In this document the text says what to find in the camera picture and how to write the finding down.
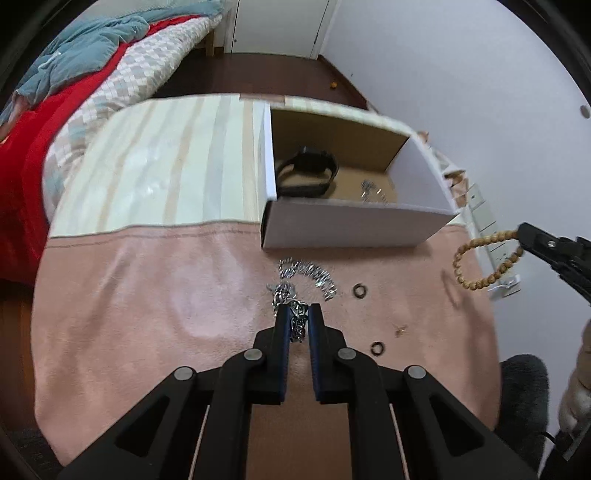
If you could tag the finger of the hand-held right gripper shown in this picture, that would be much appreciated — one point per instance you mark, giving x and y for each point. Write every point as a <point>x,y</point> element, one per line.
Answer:
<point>538,237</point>
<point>570,272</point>

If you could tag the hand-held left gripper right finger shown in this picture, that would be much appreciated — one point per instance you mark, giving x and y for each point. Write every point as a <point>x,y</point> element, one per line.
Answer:
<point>316,337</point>

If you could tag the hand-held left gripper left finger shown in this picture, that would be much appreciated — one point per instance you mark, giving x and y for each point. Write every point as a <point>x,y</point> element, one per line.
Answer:
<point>282,332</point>

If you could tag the white cardboard box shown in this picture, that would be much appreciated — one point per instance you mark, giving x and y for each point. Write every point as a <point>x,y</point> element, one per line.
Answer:
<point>351,221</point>

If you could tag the white power strip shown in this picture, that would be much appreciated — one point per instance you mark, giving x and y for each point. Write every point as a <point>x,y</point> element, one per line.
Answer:
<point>489,226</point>

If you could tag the small gold earring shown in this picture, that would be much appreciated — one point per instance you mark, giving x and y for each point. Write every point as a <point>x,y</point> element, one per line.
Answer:
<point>400,330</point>

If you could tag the beige fuzzy cloth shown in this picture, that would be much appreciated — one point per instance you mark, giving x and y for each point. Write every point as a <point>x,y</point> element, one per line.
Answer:
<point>575,392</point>

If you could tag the pink fleece blanket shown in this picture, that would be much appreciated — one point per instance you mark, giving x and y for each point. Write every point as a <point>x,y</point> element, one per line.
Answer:
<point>152,314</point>

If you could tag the black wristband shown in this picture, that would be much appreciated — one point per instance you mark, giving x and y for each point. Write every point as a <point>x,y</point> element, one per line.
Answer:
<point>307,177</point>

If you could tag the striped cream cloth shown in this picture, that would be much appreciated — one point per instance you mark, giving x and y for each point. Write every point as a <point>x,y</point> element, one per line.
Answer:
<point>175,161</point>

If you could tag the checkered quilt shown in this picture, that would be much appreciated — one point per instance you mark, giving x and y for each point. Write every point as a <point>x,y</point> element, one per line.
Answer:
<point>138,69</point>

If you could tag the white cabinet doors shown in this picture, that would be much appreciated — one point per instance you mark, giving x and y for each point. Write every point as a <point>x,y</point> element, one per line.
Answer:
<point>277,27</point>

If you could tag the red blanket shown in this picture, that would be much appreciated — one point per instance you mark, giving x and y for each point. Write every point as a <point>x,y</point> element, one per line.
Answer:
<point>27,161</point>

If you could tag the teal duvet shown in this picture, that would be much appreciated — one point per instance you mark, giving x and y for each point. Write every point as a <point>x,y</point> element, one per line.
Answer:
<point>78,50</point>

